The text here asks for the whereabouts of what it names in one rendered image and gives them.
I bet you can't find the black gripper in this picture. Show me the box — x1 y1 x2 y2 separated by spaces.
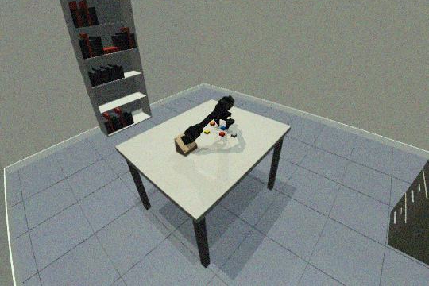
214 111 234 130

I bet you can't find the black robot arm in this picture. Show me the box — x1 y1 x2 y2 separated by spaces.
180 95 235 145

